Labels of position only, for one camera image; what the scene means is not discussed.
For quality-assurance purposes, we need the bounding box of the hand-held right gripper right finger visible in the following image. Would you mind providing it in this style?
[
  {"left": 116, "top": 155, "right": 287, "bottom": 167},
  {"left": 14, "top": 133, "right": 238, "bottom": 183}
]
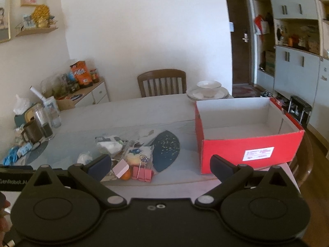
[{"left": 196, "top": 155, "right": 302, "bottom": 209}]

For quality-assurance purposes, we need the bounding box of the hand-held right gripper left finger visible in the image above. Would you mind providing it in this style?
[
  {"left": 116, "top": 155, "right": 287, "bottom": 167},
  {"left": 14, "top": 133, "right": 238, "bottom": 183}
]
[{"left": 22, "top": 154, "right": 128, "bottom": 209}]

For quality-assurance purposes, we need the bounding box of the red cardboard box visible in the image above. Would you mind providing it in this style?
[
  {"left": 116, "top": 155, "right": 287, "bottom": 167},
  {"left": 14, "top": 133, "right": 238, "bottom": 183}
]
[{"left": 195, "top": 97, "right": 305, "bottom": 175}]

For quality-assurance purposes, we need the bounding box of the clear plastic packet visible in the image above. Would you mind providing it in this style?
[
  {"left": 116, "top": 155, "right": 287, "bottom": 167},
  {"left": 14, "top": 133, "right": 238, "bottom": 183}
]
[{"left": 76, "top": 145, "right": 114, "bottom": 165}]

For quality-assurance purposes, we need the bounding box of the white green wipes packet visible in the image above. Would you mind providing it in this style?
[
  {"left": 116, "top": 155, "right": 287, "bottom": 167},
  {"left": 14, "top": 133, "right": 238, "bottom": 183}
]
[{"left": 95, "top": 134, "right": 124, "bottom": 155}]

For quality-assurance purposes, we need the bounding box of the bread packet with blueberry print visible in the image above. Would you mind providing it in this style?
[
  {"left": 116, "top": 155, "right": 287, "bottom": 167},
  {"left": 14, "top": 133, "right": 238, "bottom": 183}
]
[{"left": 125, "top": 145, "right": 155, "bottom": 170}]

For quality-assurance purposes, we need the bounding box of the white stone desktop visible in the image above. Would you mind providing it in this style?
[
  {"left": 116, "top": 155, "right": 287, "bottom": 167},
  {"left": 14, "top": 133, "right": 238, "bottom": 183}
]
[{"left": 0, "top": 93, "right": 301, "bottom": 195}]

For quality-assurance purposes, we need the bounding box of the pile of blue sachets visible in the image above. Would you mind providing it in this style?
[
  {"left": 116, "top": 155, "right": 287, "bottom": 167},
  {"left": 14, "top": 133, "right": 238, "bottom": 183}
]
[{"left": 2, "top": 144, "right": 32, "bottom": 165}]

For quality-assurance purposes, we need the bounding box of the grey placemat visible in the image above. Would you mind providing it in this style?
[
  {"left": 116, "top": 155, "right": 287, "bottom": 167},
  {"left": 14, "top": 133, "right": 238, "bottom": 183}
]
[{"left": 26, "top": 140, "right": 49, "bottom": 165}]

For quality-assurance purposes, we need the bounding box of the brown mug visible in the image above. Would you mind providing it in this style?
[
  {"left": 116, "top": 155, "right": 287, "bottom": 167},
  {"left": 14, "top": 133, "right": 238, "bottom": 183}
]
[{"left": 21, "top": 120, "right": 43, "bottom": 144}]

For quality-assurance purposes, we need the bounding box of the dark blue speckled placemat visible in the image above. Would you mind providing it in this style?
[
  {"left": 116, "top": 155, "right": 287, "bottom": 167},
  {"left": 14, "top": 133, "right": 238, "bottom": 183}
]
[{"left": 144, "top": 130, "right": 181, "bottom": 173}]

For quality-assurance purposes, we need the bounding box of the glass with dark liquid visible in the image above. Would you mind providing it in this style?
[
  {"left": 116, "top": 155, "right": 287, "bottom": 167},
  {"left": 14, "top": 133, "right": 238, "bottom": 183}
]
[{"left": 35, "top": 108, "right": 54, "bottom": 141}]

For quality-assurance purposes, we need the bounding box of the clear drinking glass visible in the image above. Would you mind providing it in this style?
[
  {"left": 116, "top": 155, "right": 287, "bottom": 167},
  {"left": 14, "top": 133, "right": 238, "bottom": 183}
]
[{"left": 49, "top": 105, "right": 62, "bottom": 128}]

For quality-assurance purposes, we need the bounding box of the small cardboard box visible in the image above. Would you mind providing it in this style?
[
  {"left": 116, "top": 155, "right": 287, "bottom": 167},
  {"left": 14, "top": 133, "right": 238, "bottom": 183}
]
[{"left": 55, "top": 98, "right": 76, "bottom": 111}]

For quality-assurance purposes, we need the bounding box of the white side cabinet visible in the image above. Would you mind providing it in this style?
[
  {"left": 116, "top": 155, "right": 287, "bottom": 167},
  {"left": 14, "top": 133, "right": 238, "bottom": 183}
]
[{"left": 58, "top": 78, "right": 110, "bottom": 108}]

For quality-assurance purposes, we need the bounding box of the white carton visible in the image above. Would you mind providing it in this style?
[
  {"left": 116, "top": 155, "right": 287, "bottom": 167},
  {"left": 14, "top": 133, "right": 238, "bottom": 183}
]
[{"left": 42, "top": 96, "right": 61, "bottom": 114}]

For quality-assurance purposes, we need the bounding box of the white porcelain bowl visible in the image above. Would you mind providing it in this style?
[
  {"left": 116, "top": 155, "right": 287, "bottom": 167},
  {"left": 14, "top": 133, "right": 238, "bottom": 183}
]
[{"left": 197, "top": 80, "right": 222, "bottom": 98}]

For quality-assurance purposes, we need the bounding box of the red doormat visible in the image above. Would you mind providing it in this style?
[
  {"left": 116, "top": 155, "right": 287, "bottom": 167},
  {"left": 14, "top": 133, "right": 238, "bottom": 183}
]
[{"left": 233, "top": 86, "right": 257, "bottom": 98}]

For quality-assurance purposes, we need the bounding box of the brown wooden chair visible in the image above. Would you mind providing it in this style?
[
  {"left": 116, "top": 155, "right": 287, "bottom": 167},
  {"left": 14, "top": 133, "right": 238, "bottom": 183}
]
[
  {"left": 137, "top": 69, "right": 187, "bottom": 98},
  {"left": 289, "top": 131, "right": 314, "bottom": 188}
]

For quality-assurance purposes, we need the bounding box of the group of glass jars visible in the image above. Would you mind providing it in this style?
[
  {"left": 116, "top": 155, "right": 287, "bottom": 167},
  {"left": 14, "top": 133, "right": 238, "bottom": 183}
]
[{"left": 41, "top": 72, "right": 81, "bottom": 99}]

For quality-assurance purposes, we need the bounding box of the white paper roll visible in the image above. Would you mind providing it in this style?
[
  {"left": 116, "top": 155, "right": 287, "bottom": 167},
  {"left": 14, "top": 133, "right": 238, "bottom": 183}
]
[{"left": 29, "top": 86, "right": 46, "bottom": 101}]

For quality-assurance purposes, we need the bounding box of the orange snack bag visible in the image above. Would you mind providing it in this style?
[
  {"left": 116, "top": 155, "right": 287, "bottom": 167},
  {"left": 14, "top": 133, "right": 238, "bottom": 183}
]
[{"left": 70, "top": 61, "right": 93, "bottom": 89}]

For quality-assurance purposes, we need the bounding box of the black shoe rack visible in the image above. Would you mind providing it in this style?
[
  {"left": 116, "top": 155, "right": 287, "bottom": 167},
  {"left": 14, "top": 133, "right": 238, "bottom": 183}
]
[{"left": 289, "top": 95, "right": 312, "bottom": 128}]

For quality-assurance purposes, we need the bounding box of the dark brown door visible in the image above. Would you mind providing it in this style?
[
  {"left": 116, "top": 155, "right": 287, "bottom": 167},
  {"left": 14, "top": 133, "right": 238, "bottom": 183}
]
[{"left": 224, "top": 0, "right": 252, "bottom": 86}]

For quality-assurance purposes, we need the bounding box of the cardboard box in cabinet nook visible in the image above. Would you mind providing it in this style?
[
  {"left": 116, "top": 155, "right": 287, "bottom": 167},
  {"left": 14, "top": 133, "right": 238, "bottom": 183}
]
[{"left": 265, "top": 50, "right": 275, "bottom": 74}]

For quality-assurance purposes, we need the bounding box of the red hanging bag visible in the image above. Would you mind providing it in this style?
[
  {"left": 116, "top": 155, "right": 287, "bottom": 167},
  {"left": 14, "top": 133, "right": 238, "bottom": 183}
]
[{"left": 254, "top": 14, "right": 269, "bottom": 35}]

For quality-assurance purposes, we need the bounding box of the row of shelf ornaments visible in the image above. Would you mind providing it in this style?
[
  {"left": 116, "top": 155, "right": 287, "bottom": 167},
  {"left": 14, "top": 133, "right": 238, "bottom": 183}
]
[{"left": 276, "top": 23, "right": 320, "bottom": 54}]

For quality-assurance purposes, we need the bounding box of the golden ornament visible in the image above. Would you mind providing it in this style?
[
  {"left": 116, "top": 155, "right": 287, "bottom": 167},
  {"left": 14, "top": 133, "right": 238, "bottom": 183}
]
[{"left": 32, "top": 4, "right": 50, "bottom": 27}]

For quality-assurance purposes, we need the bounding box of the large framed picture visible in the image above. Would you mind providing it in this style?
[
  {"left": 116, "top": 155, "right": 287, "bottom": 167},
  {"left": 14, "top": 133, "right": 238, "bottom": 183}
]
[{"left": 0, "top": 0, "right": 13, "bottom": 44}]

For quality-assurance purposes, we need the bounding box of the grey wall cabinet unit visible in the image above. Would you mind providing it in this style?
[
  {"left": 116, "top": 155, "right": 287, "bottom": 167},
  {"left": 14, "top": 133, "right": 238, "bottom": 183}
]
[{"left": 248, "top": 0, "right": 329, "bottom": 139}]

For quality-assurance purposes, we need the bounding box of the wooden wall shelf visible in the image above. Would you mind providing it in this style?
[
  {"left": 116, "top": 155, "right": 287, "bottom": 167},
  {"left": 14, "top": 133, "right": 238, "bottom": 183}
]
[{"left": 15, "top": 26, "right": 59, "bottom": 38}]

